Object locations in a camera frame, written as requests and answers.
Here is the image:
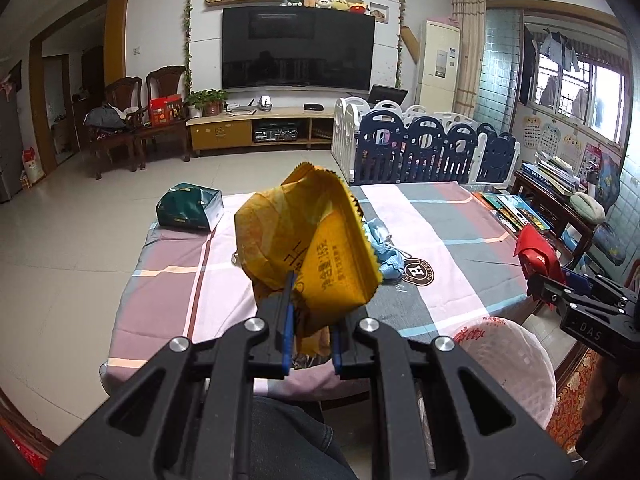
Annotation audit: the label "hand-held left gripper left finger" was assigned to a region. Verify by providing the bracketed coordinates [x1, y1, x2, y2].
[45, 272, 301, 480]

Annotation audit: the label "dark wooden side table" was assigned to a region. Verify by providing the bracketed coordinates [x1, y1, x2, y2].
[512, 169, 598, 266]

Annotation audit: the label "green knitted cushion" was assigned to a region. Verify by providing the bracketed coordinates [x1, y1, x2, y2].
[570, 191, 606, 225]

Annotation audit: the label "white standing air conditioner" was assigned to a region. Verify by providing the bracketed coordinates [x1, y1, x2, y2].
[415, 20, 461, 120]

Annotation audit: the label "red snack packet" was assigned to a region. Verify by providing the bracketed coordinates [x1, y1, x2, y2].
[515, 224, 566, 286]

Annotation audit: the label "yellow snack packet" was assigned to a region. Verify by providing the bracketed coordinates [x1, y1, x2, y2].
[234, 161, 385, 356]

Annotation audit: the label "green vine garland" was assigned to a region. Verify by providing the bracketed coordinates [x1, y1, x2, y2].
[182, 0, 197, 93]
[395, 0, 407, 88]

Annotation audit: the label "blue face mask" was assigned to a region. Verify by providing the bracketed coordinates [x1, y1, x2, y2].
[362, 220, 407, 281]

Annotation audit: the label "black stereo unit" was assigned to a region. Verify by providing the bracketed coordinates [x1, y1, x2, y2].
[254, 127, 301, 143]

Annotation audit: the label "wooden wall shelf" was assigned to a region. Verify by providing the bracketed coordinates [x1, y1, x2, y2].
[204, 0, 372, 10]

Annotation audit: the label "striped tablecloth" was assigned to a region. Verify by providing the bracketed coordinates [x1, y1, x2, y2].
[100, 180, 531, 401]

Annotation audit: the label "dark bag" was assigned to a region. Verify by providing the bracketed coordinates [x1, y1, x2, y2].
[83, 104, 126, 131]

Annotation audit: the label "grey refrigerator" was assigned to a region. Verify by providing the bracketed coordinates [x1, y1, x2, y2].
[0, 77, 26, 203]

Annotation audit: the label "large black television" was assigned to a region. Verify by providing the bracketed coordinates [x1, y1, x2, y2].
[221, 6, 376, 92]

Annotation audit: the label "dark wooden chair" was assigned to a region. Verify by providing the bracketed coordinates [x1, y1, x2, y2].
[134, 65, 192, 170]
[85, 76, 143, 180]

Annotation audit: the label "blue patterned cushion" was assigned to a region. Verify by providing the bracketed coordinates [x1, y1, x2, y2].
[592, 222, 628, 266]

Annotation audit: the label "trash bin with white liner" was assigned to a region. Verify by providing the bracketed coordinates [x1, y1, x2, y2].
[452, 317, 558, 428]

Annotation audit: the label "wooden television cabinet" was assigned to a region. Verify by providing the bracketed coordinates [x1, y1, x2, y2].
[186, 106, 337, 153]

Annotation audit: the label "stack of books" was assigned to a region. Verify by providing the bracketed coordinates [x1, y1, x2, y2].
[520, 152, 583, 193]

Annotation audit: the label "window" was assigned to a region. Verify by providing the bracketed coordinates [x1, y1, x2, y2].
[532, 50, 631, 143]

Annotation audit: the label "person's dark trouser leg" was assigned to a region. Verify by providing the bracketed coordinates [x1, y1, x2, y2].
[250, 395, 356, 480]

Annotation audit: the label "red gift box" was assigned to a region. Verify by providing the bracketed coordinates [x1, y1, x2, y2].
[149, 95, 183, 126]

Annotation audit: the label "black laptop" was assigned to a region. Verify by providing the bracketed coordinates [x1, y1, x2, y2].
[367, 85, 409, 107]

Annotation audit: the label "potted green plant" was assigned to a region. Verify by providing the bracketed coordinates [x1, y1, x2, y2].
[186, 89, 228, 118]

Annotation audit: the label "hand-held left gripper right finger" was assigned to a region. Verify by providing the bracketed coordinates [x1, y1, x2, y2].
[327, 316, 576, 480]

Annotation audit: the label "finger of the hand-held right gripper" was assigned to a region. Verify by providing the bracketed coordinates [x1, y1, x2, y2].
[526, 269, 577, 314]
[562, 266, 634, 307]

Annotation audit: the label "row of picture books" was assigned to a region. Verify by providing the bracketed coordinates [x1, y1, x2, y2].
[472, 191, 551, 233]

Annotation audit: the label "red floral rug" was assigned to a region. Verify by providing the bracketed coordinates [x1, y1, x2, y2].
[547, 350, 601, 451]

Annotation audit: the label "hanging clothes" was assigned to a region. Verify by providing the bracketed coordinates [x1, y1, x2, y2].
[520, 25, 581, 106]

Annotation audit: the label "blue and white play fence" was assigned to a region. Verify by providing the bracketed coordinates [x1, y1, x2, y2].
[331, 96, 521, 186]

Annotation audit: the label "beige curtain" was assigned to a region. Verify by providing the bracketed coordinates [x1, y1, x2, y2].
[447, 0, 487, 120]

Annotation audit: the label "row of plush toys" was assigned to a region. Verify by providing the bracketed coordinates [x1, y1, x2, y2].
[286, 0, 367, 15]

